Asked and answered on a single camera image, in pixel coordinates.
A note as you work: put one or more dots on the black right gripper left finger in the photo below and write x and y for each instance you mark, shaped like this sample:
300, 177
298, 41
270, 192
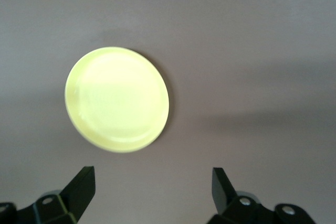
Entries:
80, 195

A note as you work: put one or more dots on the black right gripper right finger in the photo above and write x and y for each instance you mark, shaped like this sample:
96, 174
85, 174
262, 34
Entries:
225, 200

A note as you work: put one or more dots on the pale yellow round plate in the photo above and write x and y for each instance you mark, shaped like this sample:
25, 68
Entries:
118, 100

